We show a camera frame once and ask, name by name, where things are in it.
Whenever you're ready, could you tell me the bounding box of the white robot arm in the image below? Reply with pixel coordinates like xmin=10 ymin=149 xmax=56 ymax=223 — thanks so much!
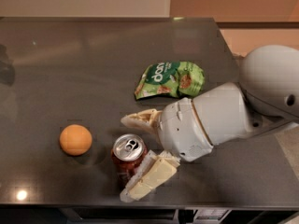
xmin=120 ymin=45 xmax=299 ymax=203

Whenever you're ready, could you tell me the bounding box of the green snack bag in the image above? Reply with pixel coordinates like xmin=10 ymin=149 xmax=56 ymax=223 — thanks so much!
xmin=135 ymin=62 xmax=205 ymax=100

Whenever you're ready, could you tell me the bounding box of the orange fruit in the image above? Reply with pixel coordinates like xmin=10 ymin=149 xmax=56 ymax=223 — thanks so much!
xmin=59 ymin=124 xmax=93 ymax=156

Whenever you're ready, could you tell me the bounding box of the red coke can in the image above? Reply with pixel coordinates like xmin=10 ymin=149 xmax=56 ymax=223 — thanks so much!
xmin=111 ymin=133 xmax=148 ymax=189

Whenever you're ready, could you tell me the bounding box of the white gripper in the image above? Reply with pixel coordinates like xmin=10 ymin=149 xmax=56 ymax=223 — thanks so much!
xmin=120 ymin=98 xmax=213 ymax=203

